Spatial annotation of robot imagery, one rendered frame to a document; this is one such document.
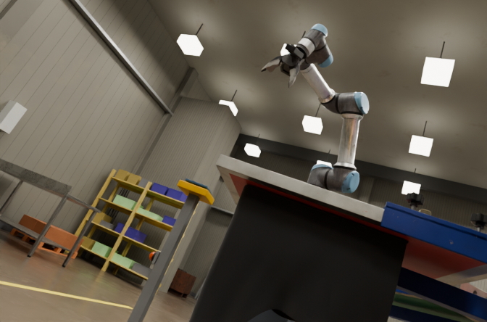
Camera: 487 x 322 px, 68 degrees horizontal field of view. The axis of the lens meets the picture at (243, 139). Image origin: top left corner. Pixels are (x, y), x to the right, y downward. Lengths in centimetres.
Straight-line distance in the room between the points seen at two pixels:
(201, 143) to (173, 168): 95
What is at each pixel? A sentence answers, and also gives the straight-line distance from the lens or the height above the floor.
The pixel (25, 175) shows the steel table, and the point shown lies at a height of 95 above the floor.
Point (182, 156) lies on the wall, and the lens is 942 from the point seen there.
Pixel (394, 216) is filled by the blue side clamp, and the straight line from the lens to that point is 103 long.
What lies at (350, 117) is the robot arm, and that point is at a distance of 198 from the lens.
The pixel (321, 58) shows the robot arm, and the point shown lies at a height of 172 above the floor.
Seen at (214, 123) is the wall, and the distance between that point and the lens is 953.
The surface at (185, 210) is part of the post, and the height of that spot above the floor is 85.
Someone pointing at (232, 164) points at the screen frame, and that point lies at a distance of 107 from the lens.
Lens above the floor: 65
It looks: 22 degrees up
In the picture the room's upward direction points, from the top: 24 degrees clockwise
